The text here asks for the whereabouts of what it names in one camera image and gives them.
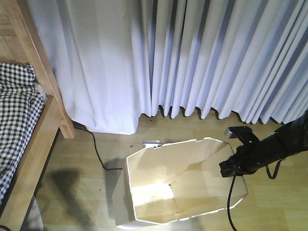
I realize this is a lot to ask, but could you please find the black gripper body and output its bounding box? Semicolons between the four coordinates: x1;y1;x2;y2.
219;144;264;178

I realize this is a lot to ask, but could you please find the white trash bin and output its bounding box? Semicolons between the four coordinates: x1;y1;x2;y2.
112;137;248;230

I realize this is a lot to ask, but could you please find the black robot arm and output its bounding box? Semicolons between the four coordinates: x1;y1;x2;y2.
219;112;308;178

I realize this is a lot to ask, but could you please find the white floor socket box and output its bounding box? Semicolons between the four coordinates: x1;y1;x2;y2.
142;140;162;148

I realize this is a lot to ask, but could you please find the grey pleated curtain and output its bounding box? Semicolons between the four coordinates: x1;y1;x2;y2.
27;0;308;134

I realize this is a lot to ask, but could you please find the black white checkered bedding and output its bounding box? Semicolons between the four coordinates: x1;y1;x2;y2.
0;63;46;199

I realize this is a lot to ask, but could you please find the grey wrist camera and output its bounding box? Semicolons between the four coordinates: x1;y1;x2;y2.
224;126;259;145

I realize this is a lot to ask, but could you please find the black floor power cable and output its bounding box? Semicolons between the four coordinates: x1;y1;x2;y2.
73;122;124;170

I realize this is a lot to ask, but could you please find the wooden bed frame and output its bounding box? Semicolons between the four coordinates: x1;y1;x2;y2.
0;0;75;231

